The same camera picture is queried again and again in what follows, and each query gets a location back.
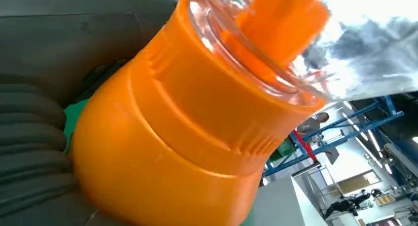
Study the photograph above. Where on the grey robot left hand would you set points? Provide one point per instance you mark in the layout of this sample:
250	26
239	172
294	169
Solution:
65	31

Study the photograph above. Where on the orange drink bottle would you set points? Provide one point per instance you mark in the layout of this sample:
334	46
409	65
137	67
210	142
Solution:
183	126

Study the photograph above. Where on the green table mat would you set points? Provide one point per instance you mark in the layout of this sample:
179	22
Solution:
74	120

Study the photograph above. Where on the green crate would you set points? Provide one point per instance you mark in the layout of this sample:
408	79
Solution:
284	150

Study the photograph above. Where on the person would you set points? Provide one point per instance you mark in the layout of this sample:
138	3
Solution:
310	124

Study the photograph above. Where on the white desk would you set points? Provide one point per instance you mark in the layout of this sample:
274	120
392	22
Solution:
281	205

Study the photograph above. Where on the blue metal rack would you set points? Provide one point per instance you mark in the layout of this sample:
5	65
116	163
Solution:
346	129

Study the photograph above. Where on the black robot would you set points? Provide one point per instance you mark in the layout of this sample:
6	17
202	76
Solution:
346	205

